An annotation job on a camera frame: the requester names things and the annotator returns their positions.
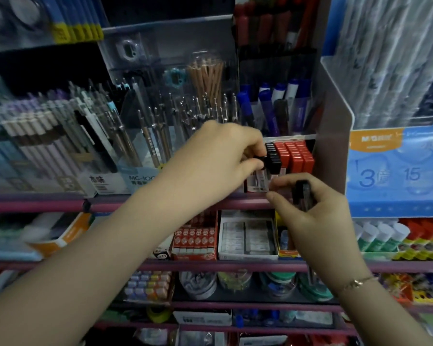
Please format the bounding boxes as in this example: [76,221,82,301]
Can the person's right hand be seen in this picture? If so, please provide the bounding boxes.
[266,173,369,289]

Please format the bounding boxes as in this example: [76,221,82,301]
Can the person's left hand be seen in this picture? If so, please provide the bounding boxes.
[155,120,270,217]

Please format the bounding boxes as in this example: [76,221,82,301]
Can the clear lead case black cap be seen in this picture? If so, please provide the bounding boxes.
[292,180,316,214]
[254,155,275,193]

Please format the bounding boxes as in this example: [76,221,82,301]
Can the person's left forearm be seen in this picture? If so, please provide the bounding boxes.
[0,184,188,346]

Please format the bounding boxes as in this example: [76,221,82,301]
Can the person's right forearm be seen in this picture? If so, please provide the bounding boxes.
[330,270,433,346]

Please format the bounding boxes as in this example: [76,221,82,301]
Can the yellow orange small box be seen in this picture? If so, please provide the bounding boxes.
[275,212,301,260]

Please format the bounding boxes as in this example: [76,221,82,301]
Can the row of red-capped lead refills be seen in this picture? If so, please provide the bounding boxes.
[274,140,315,175]

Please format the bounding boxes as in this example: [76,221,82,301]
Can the white box of erasers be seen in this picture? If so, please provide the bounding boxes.
[217,210,279,262]

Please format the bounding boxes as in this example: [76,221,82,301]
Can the group of blue marker pens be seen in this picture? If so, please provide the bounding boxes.
[237,80,312,138]

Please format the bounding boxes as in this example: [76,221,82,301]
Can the round clear tub green lid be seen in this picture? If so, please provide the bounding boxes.
[259,272,299,300]
[297,273,335,304]

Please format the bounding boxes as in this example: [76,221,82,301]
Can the group of silver mechanical pencils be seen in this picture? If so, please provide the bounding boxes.
[120,78,239,169]

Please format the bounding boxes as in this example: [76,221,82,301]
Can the round clear tub yellow contents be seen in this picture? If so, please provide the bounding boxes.
[217,272,254,295]

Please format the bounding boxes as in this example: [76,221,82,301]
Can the red box of small erasers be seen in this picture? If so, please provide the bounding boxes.
[171,212,219,262]

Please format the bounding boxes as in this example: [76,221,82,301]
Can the bundle of wooden pencils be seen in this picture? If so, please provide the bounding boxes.
[187,57,225,106]

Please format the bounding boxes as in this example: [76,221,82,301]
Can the group of green white glue bottles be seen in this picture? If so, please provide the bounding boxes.
[353,220,412,253]

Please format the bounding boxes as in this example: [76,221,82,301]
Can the round clear tub grey contents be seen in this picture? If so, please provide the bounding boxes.
[178,272,218,300]

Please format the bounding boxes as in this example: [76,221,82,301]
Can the blue small items box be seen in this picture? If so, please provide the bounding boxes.
[234,309,279,329]

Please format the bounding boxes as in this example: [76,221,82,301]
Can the teal sharpener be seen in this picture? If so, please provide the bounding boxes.
[163,67,188,87]

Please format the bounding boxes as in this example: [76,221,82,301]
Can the blue printed display box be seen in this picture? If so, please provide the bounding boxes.
[346,120,433,219]

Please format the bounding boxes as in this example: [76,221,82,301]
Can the white labelled box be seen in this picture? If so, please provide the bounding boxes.
[172,311,232,327]

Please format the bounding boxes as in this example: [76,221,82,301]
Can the group of red yellow glue sticks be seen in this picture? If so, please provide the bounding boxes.
[396,218,433,262]

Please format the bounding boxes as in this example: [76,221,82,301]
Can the group of red marker pens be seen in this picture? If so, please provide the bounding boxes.
[234,0,320,51]

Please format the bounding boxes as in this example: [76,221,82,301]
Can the pack of pastel erasers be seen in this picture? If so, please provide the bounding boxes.
[124,272,172,304]

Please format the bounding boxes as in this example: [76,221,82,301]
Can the clear acrylic display stand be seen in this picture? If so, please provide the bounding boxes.
[98,15,240,193]

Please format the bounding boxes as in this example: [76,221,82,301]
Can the group of colourful packets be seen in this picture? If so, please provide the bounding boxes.
[382,273,433,307]

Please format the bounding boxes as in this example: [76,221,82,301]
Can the yellow tape roll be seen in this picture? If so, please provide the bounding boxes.
[146,306,172,324]

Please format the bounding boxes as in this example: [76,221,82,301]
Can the white hexagonal sharpener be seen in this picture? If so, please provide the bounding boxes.
[116,39,141,62]

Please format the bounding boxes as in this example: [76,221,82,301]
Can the group of patterned grey pens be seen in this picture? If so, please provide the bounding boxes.
[332,0,433,131]

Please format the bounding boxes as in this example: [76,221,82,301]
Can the orange white box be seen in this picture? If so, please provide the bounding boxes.
[25,212,93,257]

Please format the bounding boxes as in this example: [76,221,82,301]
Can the group of pastel gel pens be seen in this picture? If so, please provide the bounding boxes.
[0,80,130,196]

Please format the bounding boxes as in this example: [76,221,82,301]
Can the row of blue yellow packets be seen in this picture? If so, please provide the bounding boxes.
[40,0,105,44]

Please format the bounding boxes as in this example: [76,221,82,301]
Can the light blue flat box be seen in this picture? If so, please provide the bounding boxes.
[0,232,42,262]

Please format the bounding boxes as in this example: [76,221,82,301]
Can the clear blister pack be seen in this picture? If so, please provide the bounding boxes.
[0,0,55,51]

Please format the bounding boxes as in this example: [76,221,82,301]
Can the purple shelf rail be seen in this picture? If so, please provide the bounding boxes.
[94,321,358,337]
[0,192,276,214]
[108,301,433,315]
[0,260,433,275]

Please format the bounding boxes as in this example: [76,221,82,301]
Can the thin gold bracelet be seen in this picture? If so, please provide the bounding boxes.
[337,275,380,297]

